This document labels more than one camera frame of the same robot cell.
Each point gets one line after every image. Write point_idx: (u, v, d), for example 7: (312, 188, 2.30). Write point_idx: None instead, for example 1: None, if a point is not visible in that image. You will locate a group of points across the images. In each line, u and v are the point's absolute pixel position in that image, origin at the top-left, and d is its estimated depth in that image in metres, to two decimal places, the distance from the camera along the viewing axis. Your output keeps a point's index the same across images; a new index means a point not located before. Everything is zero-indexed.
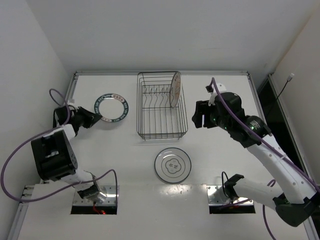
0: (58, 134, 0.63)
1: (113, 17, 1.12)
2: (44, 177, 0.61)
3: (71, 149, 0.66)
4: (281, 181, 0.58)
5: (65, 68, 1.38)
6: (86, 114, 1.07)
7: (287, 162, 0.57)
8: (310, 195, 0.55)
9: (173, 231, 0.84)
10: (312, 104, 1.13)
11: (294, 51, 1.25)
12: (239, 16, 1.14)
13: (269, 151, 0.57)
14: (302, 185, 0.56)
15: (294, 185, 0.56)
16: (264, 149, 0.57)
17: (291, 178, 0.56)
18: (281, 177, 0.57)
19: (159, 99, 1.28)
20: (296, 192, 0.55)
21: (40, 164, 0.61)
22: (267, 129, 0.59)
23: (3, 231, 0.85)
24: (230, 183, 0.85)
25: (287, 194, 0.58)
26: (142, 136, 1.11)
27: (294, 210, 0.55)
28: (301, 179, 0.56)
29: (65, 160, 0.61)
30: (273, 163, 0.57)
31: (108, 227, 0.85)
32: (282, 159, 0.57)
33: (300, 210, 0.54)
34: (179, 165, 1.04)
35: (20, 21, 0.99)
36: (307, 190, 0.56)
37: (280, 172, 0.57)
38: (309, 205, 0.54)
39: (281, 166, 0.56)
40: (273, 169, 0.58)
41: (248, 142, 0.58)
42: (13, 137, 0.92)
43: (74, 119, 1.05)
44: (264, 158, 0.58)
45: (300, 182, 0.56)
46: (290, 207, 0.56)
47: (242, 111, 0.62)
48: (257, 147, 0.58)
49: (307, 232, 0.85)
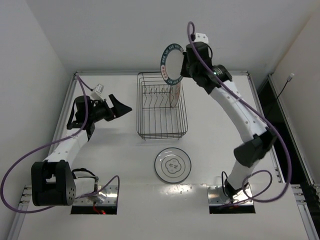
0: (60, 168, 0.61)
1: (112, 17, 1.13)
2: (37, 205, 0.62)
3: (70, 183, 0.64)
4: (238, 122, 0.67)
5: (65, 68, 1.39)
6: (109, 108, 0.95)
7: (241, 104, 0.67)
8: (259, 132, 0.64)
9: (173, 231, 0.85)
10: (312, 106, 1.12)
11: (295, 51, 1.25)
12: (238, 16, 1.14)
13: (228, 94, 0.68)
14: (253, 124, 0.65)
15: (247, 124, 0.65)
16: (223, 93, 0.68)
17: (244, 117, 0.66)
18: (236, 117, 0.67)
19: (159, 99, 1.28)
20: (248, 130, 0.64)
21: (36, 192, 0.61)
22: (228, 75, 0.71)
23: (3, 231, 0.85)
24: (229, 183, 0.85)
25: (241, 133, 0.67)
26: (142, 136, 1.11)
27: (247, 149, 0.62)
28: (253, 119, 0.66)
29: (59, 198, 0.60)
30: (230, 104, 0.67)
31: (108, 227, 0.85)
32: (238, 102, 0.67)
33: (251, 147, 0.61)
34: (179, 164, 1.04)
35: (20, 21, 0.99)
36: (258, 128, 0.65)
37: (235, 111, 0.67)
38: (258, 140, 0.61)
39: (236, 106, 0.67)
40: (232, 111, 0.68)
41: (209, 85, 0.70)
42: (13, 137, 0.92)
43: (93, 113, 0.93)
44: (223, 101, 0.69)
45: (252, 122, 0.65)
46: (244, 144, 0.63)
47: (210, 60, 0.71)
48: (218, 90, 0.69)
49: (307, 232, 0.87)
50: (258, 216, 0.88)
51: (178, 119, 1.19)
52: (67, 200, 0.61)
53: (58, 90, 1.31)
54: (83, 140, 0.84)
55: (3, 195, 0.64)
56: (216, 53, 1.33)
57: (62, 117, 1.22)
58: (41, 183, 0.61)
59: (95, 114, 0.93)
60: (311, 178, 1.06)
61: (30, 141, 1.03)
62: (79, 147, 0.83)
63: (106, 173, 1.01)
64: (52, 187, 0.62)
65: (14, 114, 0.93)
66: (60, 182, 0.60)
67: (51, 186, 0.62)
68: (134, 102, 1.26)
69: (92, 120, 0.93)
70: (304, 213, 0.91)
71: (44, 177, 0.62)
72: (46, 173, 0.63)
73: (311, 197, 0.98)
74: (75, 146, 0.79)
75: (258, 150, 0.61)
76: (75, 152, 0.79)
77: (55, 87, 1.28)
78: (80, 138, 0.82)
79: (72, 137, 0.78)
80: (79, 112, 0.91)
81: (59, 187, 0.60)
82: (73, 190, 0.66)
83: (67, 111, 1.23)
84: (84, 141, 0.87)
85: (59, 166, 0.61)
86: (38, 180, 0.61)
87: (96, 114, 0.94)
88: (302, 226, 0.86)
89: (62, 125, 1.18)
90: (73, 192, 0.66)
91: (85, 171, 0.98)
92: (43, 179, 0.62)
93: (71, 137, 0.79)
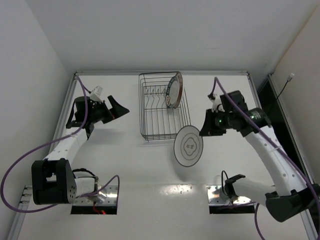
0: (62, 166, 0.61)
1: (112, 18, 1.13)
2: (39, 204, 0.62)
3: (71, 181, 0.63)
4: (274, 174, 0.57)
5: (66, 67, 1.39)
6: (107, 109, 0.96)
7: (280, 153, 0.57)
8: (298, 189, 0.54)
9: (172, 231, 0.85)
10: (312, 106, 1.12)
11: (295, 51, 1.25)
12: (237, 16, 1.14)
13: (265, 141, 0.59)
14: (292, 178, 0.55)
15: (284, 177, 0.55)
16: (261, 140, 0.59)
17: (282, 169, 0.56)
18: (273, 169, 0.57)
19: (160, 100, 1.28)
20: (284, 184, 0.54)
21: (36, 191, 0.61)
22: (267, 120, 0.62)
23: (3, 232, 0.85)
24: (230, 181, 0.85)
25: (276, 186, 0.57)
26: (145, 137, 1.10)
27: (281, 203, 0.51)
28: (293, 172, 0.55)
29: (60, 195, 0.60)
30: (267, 152, 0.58)
31: (107, 226, 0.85)
32: (276, 150, 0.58)
33: (288, 202, 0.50)
34: (194, 148, 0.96)
35: (20, 21, 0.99)
36: (297, 184, 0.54)
37: (272, 162, 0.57)
38: (297, 197, 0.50)
39: (274, 155, 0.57)
40: (268, 162, 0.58)
41: (244, 129, 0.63)
42: (13, 137, 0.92)
43: (92, 114, 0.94)
44: (259, 147, 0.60)
45: (290, 175, 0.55)
46: (278, 199, 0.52)
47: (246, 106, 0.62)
48: (254, 136, 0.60)
49: (307, 231, 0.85)
50: (258, 216, 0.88)
51: (181, 120, 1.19)
52: (68, 198, 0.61)
53: (58, 90, 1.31)
54: (82, 138, 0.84)
55: (3, 195, 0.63)
56: (216, 53, 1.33)
57: (62, 117, 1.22)
58: (42, 181, 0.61)
59: (94, 114, 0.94)
60: (311, 178, 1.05)
61: (30, 141, 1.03)
62: (79, 146, 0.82)
63: (106, 172, 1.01)
64: (53, 185, 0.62)
65: (14, 114, 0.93)
66: (61, 180, 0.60)
67: (52, 184, 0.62)
68: (135, 103, 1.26)
69: (91, 120, 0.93)
70: (304, 212, 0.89)
71: (44, 175, 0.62)
72: (47, 172, 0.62)
73: None
74: (75, 144, 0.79)
75: (295, 207, 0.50)
76: (74, 151, 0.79)
77: (55, 87, 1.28)
78: (79, 136, 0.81)
79: (72, 136, 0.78)
80: (78, 112, 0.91)
81: (60, 185, 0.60)
82: (73, 188, 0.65)
83: (67, 111, 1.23)
84: (83, 140, 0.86)
85: (59, 164, 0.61)
86: (39, 179, 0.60)
87: (95, 114, 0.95)
88: (301, 226, 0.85)
89: (62, 125, 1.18)
90: (73, 191, 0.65)
91: (85, 171, 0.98)
92: (44, 178, 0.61)
93: (71, 136, 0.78)
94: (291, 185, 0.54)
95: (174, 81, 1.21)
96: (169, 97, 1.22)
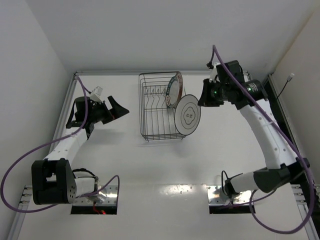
0: (62, 166, 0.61)
1: (112, 18, 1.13)
2: (38, 204, 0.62)
3: (71, 181, 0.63)
4: (266, 147, 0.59)
5: (66, 67, 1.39)
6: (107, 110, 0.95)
7: (274, 128, 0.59)
8: (288, 162, 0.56)
9: (172, 231, 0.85)
10: (311, 105, 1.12)
11: (294, 51, 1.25)
12: (237, 16, 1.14)
13: (260, 115, 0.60)
14: (283, 152, 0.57)
15: (275, 150, 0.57)
16: (256, 113, 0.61)
17: (274, 143, 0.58)
18: (266, 142, 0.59)
19: (160, 100, 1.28)
20: (275, 158, 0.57)
21: (36, 191, 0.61)
22: (264, 94, 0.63)
23: (3, 232, 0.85)
24: (230, 181, 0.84)
25: (267, 160, 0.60)
26: (145, 137, 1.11)
27: (270, 176, 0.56)
28: (284, 147, 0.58)
29: (60, 195, 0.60)
30: (261, 126, 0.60)
31: (107, 226, 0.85)
32: (270, 125, 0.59)
33: (276, 176, 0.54)
34: (192, 118, 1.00)
35: (20, 21, 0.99)
36: (287, 158, 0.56)
37: (265, 136, 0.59)
38: (285, 170, 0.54)
39: (267, 128, 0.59)
40: (261, 135, 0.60)
41: (239, 101, 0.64)
42: (13, 137, 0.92)
43: (92, 114, 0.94)
44: (254, 121, 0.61)
45: (281, 149, 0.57)
46: (268, 172, 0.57)
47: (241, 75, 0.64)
48: (250, 109, 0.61)
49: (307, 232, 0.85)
50: (258, 215, 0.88)
51: None
52: (68, 198, 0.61)
53: (58, 90, 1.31)
54: (82, 138, 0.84)
55: (3, 196, 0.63)
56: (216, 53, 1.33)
57: (62, 117, 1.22)
58: (42, 181, 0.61)
59: (94, 114, 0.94)
60: None
61: (30, 141, 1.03)
62: (79, 146, 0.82)
63: (106, 172, 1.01)
64: (53, 185, 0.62)
65: (14, 114, 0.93)
66: (61, 180, 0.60)
67: (52, 184, 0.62)
68: (135, 103, 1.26)
69: (91, 120, 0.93)
70: (304, 213, 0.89)
71: (44, 175, 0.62)
72: (46, 172, 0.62)
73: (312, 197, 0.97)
74: (75, 144, 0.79)
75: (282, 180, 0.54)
76: (74, 151, 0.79)
77: (55, 87, 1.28)
78: (79, 137, 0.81)
79: (72, 136, 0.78)
80: (78, 112, 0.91)
81: (60, 185, 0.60)
82: (73, 188, 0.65)
83: (67, 111, 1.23)
84: (83, 140, 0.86)
85: (59, 164, 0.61)
86: (39, 178, 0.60)
87: (95, 115, 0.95)
88: (301, 226, 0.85)
89: (62, 125, 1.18)
90: (73, 191, 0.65)
91: (85, 171, 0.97)
92: (44, 178, 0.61)
93: (71, 136, 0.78)
94: (281, 159, 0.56)
95: (173, 81, 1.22)
96: (169, 97, 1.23)
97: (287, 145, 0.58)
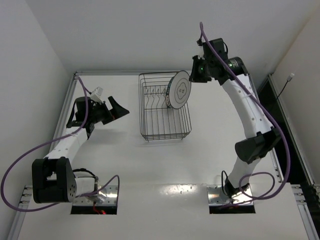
0: (62, 165, 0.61)
1: (112, 18, 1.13)
2: (38, 203, 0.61)
3: (71, 180, 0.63)
4: (245, 118, 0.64)
5: (66, 67, 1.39)
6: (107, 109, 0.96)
7: (252, 100, 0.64)
8: (264, 130, 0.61)
9: (172, 231, 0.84)
10: (311, 105, 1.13)
11: (294, 51, 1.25)
12: (237, 17, 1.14)
13: (239, 88, 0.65)
14: (260, 121, 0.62)
15: (252, 120, 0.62)
16: (236, 86, 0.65)
17: (251, 114, 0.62)
18: (244, 113, 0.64)
19: (160, 100, 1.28)
20: (252, 127, 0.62)
21: (36, 190, 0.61)
22: (244, 69, 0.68)
23: (3, 232, 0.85)
24: (229, 181, 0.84)
25: (246, 130, 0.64)
26: (145, 137, 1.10)
27: (247, 144, 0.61)
28: (260, 116, 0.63)
29: (60, 194, 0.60)
30: (241, 99, 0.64)
31: (107, 226, 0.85)
32: (248, 97, 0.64)
33: (252, 142, 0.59)
34: (184, 92, 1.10)
35: (20, 22, 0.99)
36: (264, 126, 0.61)
37: (244, 107, 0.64)
38: (260, 137, 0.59)
39: (246, 101, 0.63)
40: (240, 107, 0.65)
41: (222, 77, 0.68)
42: (13, 137, 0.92)
43: (93, 114, 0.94)
44: (234, 94, 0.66)
45: (258, 119, 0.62)
46: (245, 141, 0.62)
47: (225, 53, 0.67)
48: (230, 83, 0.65)
49: (308, 232, 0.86)
50: (258, 215, 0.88)
51: (181, 120, 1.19)
52: (68, 198, 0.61)
53: (58, 90, 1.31)
54: (82, 138, 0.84)
55: (3, 194, 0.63)
56: None
57: (62, 117, 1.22)
58: (42, 179, 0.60)
59: (94, 114, 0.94)
60: (311, 179, 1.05)
61: (29, 141, 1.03)
62: (79, 146, 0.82)
63: (106, 172, 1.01)
64: (53, 184, 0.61)
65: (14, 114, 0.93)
66: (61, 178, 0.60)
67: (52, 183, 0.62)
68: (135, 103, 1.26)
69: (91, 121, 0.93)
70: (304, 213, 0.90)
71: (44, 174, 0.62)
72: (47, 170, 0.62)
73: (312, 197, 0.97)
74: (75, 143, 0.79)
75: (257, 146, 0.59)
76: (75, 150, 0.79)
77: (55, 87, 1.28)
78: (79, 136, 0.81)
79: (72, 135, 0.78)
80: (78, 112, 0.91)
81: (61, 183, 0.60)
82: (74, 187, 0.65)
83: (67, 111, 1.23)
84: (83, 140, 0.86)
85: (59, 163, 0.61)
86: (39, 177, 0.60)
87: (95, 115, 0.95)
88: (302, 226, 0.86)
89: (62, 125, 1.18)
90: (73, 190, 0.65)
91: (85, 171, 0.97)
92: (44, 177, 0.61)
93: (72, 135, 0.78)
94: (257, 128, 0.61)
95: None
96: None
97: (263, 115, 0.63)
